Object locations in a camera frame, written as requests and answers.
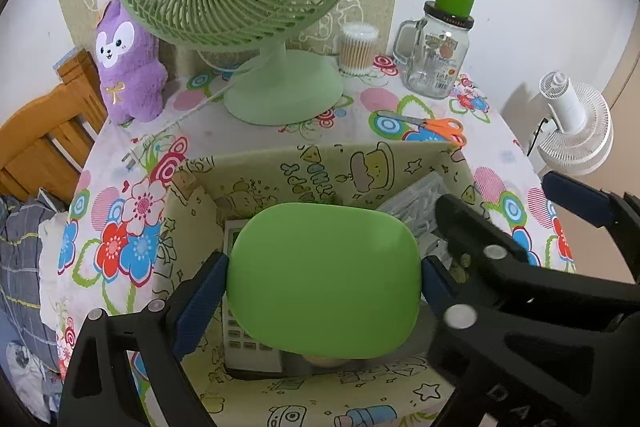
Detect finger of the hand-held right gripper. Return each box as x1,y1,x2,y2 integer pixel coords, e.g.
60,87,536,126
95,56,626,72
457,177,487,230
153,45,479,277
542,172,640,283
435,193,640,330

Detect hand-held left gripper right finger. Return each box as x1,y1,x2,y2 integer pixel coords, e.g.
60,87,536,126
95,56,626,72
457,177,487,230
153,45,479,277
421,256,463,317

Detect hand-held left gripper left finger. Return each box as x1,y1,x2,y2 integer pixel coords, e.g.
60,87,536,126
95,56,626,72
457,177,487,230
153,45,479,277
59,251,231,427

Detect white remote control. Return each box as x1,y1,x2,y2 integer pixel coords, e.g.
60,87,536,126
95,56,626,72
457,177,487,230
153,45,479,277
222,219,286,375

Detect green folding mirror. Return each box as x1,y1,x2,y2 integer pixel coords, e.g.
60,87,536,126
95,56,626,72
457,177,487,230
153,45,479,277
227,203,421,370

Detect yellow printed storage box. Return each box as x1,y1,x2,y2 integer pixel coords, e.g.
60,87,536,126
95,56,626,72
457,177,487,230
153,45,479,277
150,142,476,427

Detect white floor fan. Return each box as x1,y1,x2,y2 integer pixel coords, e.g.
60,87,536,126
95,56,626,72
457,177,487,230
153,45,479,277
537,71,614,175

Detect white pillow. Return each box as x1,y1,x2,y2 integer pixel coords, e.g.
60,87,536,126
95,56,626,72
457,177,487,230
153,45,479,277
37,212,68,323

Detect glass mug jar green lid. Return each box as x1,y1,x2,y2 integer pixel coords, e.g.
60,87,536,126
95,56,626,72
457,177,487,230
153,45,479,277
394,0,478,100

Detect blue plaid blanket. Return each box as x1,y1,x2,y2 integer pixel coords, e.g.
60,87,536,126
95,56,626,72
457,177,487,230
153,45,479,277
0,194,63,408

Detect white printed cloth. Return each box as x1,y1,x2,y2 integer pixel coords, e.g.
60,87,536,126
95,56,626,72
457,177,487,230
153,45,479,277
5,342,63,423

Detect cotton swab container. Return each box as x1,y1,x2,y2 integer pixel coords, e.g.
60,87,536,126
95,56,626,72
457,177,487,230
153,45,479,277
339,23,378,76

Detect green desk fan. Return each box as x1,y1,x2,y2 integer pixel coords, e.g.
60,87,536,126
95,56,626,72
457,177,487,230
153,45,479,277
109,0,368,126

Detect wooden bed headboard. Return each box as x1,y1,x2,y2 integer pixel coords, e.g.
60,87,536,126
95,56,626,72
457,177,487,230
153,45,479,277
0,49,111,202

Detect purple plush toy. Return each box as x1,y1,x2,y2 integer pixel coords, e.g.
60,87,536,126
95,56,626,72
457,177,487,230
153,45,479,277
95,0,168,125

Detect blue paper sheet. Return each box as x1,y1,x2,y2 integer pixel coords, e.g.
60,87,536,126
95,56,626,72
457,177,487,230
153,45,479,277
52,48,90,68

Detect black fan cable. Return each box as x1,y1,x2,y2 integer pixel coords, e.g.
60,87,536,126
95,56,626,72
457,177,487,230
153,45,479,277
525,117,551,158

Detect orange handled scissors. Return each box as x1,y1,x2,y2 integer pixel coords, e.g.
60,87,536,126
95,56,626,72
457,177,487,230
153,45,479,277
376,109,467,146

